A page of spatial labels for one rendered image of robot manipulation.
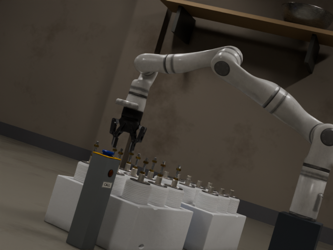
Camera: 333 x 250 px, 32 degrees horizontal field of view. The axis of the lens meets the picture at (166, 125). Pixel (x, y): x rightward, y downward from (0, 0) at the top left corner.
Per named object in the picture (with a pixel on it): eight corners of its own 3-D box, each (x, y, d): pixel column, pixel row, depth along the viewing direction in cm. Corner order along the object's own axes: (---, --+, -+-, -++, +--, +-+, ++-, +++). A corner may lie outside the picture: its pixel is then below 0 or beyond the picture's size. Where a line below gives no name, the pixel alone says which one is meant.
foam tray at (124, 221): (180, 255, 227) (194, 212, 227) (124, 258, 194) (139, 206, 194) (105, 223, 248) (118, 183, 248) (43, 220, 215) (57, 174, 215)
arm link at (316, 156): (346, 127, 191) (332, 177, 191) (337, 128, 201) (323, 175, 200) (320, 119, 191) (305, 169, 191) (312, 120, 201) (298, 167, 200)
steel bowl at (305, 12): (330, 43, 458) (335, 25, 458) (327, 29, 419) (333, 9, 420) (279, 32, 472) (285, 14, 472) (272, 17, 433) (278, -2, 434)
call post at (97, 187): (94, 249, 193) (121, 160, 194) (81, 249, 187) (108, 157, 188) (79, 242, 197) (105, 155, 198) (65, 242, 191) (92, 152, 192)
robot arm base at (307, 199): (316, 221, 198) (330, 173, 199) (313, 222, 190) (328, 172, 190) (290, 213, 201) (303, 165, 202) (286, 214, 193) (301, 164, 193)
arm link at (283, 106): (276, 88, 202) (282, 85, 193) (338, 134, 202) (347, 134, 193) (261, 108, 202) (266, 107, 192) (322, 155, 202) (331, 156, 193)
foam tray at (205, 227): (236, 253, 273) (246, 216, 274) (201, 255, 240) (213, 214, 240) (167, 226, 293) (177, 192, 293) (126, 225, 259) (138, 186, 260)
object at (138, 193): (134, 236, 199) (149, 186, 199) (108, 227, 201) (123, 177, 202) (141, 233, 208) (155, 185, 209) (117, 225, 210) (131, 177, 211)
